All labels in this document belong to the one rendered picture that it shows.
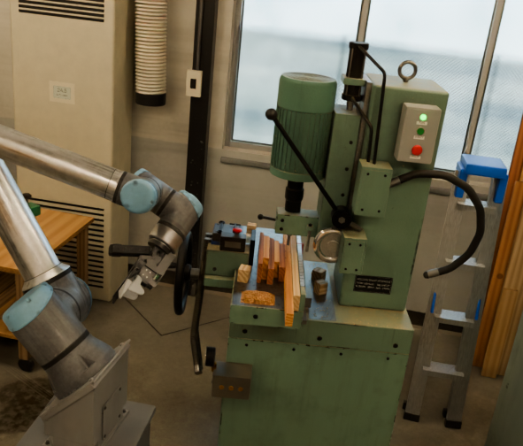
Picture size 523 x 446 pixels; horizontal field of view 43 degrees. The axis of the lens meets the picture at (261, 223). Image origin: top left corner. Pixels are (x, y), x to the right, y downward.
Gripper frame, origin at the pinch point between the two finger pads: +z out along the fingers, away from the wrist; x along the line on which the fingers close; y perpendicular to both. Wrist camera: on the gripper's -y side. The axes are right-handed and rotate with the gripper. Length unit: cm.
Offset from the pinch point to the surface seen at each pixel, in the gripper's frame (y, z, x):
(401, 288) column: 73, -55, 2
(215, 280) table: 23.6, -25.5, 18.2
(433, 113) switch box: 41, -87, -35
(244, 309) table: 31.9, -18.3, -2.4
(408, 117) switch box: 36, -83, -32
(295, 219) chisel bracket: 33, -55, 9
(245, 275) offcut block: 28.7, -29.4, 6.8
